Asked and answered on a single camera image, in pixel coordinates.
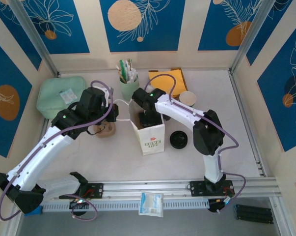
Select stack of paper cups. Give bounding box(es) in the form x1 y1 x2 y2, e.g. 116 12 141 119
179 91 197 108

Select black controller module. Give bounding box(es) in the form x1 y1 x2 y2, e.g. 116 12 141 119
69 198 90 210
208 198 234 213

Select aluminium frame post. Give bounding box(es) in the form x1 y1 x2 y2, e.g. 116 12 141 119
9 0 60 78
230 0 277 74

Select mint green lidded box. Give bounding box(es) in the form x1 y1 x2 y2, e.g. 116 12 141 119
36 76 87 118

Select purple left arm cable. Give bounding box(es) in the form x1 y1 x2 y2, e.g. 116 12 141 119
0 80 114 222

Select cardboard napkin box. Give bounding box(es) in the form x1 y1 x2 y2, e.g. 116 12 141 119
148 67 189 99

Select white flower print paper bag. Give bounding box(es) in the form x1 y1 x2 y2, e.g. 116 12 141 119
114 98 166 156

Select black ribbed block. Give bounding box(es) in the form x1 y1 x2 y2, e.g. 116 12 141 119
233 203 274 225

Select blue clip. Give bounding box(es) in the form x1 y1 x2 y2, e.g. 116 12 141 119
24 206 43 217

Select white blue plastic packet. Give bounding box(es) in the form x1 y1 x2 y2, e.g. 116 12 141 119
138 191 164 218

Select green print wrapped straw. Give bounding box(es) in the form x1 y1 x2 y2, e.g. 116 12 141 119
120 59 129 81

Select black plastic cup lid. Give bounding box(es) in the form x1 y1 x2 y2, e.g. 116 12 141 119
169 130 188 149

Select small clear wipe packet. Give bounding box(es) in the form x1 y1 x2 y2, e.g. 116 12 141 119
59 89 77 103

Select wooden stirrer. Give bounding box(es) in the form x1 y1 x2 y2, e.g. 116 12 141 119
117 70 127 84

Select white slotted cable duct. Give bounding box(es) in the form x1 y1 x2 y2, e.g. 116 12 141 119
22 198 210 212

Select mint green utensil cup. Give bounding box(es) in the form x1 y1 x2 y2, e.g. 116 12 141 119
120 73 140 101

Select yellow paper napkins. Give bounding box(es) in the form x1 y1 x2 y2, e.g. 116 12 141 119
148 69 188 98

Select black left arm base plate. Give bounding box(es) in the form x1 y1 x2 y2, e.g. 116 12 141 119
58 182 105 200

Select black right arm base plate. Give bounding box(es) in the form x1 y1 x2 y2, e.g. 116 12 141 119
188 180 236 197

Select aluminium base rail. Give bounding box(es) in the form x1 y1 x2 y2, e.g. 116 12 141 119
11 178 278 203

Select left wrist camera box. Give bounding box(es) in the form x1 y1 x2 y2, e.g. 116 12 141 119
91 82 113 99

